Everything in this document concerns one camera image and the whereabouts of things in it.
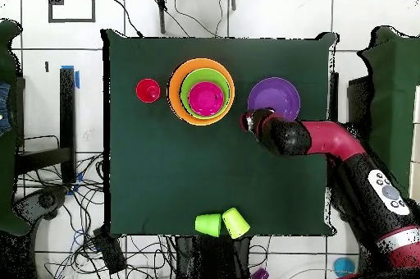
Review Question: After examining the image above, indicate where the magenta plastic bowl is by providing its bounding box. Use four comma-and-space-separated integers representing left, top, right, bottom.
187, 80, 226, 118

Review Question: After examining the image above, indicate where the green plastic bowl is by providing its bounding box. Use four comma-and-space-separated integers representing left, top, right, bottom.
179, 67, 231, 121

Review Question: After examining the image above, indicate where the orange plastic bowl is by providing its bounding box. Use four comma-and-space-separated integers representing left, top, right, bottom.
167, 57, 236, 127

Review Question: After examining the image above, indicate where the yellow-green plastic cup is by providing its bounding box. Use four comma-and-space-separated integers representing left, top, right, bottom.
221, 207, 251, 240

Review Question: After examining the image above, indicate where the red plastic cup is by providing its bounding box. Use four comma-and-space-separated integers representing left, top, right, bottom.
135, 77, 162, 104

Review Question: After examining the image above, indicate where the green plastic cup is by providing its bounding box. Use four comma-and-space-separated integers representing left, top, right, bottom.
194, 213, 223, 238

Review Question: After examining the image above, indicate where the dark green tablecloth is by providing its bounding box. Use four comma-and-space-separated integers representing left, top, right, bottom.
99, 28, 339, 239

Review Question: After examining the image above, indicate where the black metal stand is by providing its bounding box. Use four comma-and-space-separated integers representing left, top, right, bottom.
14, 67, 77, 184
326, 71, 373, 162

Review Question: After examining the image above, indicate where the black tripod stand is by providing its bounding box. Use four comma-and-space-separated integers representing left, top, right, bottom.
146, 0, 238, 34

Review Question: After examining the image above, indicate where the green cloth covered table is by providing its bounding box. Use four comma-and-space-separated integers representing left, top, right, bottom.
0, 18, 30, 236
357, 25, 420, 194

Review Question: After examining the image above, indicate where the white box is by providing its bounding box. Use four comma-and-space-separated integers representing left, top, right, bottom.
408, 85, 420, 206

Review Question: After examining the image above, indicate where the blue tape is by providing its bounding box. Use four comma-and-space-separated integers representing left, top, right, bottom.
61, 64, 80, 89

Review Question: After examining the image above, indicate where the blue round floor object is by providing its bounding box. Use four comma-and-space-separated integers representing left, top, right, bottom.
332, 256, 356, 279

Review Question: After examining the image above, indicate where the black power box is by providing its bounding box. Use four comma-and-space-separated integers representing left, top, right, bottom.
92, 226, 128, 275

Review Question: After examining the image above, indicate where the blue denim fabric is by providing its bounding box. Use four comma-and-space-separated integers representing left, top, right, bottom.
0, 81, 15, 137

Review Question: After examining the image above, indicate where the black floor cable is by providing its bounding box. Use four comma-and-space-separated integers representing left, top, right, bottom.
107, 0, 144, 39

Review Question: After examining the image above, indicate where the tangle of cables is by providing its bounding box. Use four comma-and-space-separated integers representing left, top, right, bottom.
19, 152, 178, 279

